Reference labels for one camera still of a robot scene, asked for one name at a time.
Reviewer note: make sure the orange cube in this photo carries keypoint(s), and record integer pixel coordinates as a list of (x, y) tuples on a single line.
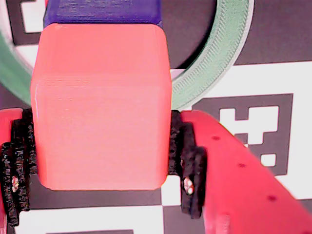
[(102, 109)]

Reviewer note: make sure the black white ArUco checkerboard mat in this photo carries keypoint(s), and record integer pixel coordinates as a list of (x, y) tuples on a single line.
[(268, 36)]

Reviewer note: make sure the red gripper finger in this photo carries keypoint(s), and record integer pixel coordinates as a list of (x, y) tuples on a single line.
[(243, 195), (14, 158)]

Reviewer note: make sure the blue cube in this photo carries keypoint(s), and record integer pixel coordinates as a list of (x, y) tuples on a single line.
[(102, 11)]

